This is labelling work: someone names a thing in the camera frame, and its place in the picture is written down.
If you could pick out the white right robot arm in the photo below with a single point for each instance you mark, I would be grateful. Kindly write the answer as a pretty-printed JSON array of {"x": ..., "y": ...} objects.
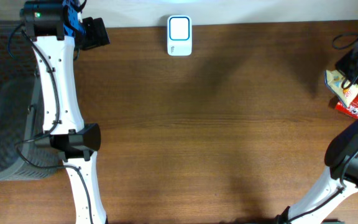
[{"x": 339, "y": 179}]

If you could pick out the white barcode scanner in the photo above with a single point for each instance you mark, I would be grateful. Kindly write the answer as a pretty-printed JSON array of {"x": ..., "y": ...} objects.
[{"x": 179, "y": 36}]

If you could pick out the grey plastic basket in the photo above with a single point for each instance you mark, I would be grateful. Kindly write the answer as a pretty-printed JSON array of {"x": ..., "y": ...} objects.
[{"x": 21, "y": 110}]

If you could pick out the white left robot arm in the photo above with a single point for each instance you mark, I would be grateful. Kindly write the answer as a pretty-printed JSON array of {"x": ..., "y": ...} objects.
[{"x": 56, "y": 31}]

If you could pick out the yellow snack bag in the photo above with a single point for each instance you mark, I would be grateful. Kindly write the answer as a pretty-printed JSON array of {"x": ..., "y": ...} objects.
[{"x": 333, "y": 80}]

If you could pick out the red snack bag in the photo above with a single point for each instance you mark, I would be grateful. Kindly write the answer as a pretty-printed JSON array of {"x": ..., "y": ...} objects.
[{"x": 351, "y": 111}]

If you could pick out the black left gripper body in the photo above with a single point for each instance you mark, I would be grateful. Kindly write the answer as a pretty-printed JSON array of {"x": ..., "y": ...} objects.
[{"x": 96, "y": 34}]

